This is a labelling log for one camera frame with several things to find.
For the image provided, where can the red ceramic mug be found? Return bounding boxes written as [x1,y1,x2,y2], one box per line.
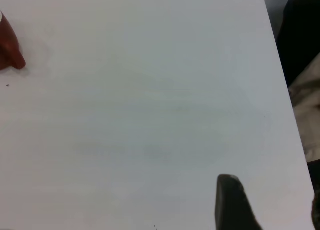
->
[0,10,27,71]

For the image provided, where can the beige cloth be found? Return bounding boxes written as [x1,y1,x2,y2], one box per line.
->
[288,52,320,162]

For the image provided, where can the black background object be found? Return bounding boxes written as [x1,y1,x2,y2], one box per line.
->
[275,0,320,87]

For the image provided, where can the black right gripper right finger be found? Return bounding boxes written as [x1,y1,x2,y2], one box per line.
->
[310,198,320,230]

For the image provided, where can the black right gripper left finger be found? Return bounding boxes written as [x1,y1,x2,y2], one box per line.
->
[214,174,264,230]

